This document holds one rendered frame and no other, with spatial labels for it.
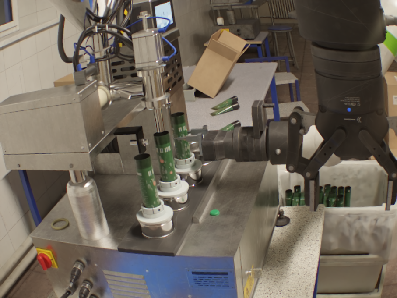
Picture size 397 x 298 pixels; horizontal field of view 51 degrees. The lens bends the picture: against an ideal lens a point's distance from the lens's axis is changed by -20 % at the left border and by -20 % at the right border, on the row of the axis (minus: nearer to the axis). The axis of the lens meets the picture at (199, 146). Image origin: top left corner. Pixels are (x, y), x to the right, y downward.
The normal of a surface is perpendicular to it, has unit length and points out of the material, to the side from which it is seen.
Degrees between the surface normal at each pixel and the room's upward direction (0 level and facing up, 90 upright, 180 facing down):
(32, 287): 0
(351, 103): 90
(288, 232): 0
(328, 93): 90
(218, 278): 90
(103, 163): 90
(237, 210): 0
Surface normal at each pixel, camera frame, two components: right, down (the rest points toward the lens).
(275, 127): -0.23, -0.66
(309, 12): -0.83, 0.31
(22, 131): -0.25, 0.39
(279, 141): -0.29, -0.06
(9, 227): 0.96, -0.04
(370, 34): 0.32, 0.31
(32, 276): -0.14, -0.92
